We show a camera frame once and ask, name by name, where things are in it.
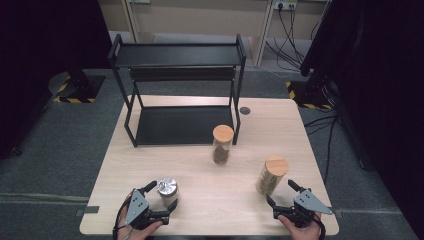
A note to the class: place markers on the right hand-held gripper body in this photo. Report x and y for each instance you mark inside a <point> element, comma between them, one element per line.
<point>306,201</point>

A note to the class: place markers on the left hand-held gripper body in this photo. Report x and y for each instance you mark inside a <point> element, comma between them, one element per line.
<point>136,205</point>

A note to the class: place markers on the glass jar with silver lid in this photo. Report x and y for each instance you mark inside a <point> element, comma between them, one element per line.
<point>167,186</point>

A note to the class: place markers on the wooden-lid glass jar pale contents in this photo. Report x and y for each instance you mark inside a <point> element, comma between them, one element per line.
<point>270,176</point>

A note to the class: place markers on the wooden-lid glass jar brown contents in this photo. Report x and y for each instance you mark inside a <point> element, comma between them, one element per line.
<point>222,143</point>

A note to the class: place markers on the black metal shelf rack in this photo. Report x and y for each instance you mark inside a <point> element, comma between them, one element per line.
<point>180,55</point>

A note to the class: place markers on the person's left hand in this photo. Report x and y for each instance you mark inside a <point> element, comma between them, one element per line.
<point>146,231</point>

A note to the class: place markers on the person's right hand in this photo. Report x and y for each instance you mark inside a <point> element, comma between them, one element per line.
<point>298,232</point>

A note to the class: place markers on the grey tape strip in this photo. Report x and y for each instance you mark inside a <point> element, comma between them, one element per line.
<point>88,210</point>
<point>336,212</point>

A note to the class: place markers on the black round table grommet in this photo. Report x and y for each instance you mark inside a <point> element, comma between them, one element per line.
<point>245,111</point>

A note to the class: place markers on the black stand base striped tape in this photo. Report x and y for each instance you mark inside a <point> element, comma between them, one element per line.
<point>80,88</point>
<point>308,96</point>

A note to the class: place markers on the black curtain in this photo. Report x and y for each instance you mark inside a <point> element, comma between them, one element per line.
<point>40,50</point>
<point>383,83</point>

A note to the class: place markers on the white furniture leg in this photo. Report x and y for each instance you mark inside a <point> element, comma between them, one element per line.
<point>265,33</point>
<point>130,20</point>

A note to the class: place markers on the white power strip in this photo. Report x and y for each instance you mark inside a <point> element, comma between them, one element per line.
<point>285,4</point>

